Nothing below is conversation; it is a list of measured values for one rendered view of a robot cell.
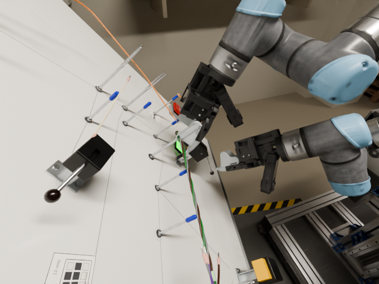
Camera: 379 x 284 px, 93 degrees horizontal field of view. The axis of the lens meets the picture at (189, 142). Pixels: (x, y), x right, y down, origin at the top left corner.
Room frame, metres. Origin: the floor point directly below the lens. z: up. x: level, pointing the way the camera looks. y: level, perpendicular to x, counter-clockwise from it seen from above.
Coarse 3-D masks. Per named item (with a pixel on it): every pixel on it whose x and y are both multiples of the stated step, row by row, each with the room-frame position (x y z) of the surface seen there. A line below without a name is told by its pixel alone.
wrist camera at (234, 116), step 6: (216, 90) 0.37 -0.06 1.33; (222, 90) 0.36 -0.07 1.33; (222, 96) 0.36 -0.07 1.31; (228, 96) 0.36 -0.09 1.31; (222, 102) 0.36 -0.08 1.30; (228, 102) 0.36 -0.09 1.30; (228, 108) 0.35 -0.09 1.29; (234, 108) 0.35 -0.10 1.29; (228, 114) 0.35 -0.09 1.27; (234, 114) 0.35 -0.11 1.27; (240, 114) 0.36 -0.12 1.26; (228, 120) 0.36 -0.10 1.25; (234, 120) 0.35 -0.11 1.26; (240, 120) 0.35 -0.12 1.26; (234, 126) 0.35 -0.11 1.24
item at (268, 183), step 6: (270, 156) 0.30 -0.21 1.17; (276, 156) 0.30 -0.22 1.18; (270, 162) 0.29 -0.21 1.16; (276, 162) 0.29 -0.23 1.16; (270, 168) 0.28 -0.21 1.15; (276, 168) 0.30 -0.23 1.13; (264, 174) 0.28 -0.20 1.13; (270, 174) 0.27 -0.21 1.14; (264, 180) 0.27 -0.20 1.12; (270, 180) 0.26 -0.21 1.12; (264, 186) 0.26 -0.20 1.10; (270, 186) 0.25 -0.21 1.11; (264, 192) 0.25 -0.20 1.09; (270, 192) 0.25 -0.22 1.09
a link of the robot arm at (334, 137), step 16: (304, 128) 0.32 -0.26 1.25; (320, 128) 0.30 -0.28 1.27; (336, 128) 0.28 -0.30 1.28; (352, 128) 0.27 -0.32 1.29; (368, 128) 0.26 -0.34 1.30; (304, 144) 0.28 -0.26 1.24; (320, 144) 0.27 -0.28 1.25; (336, 144) 0.26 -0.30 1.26; (352, 144) 0.25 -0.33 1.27; (368, 144) 0.25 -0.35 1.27; (336, 160) 0.25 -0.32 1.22
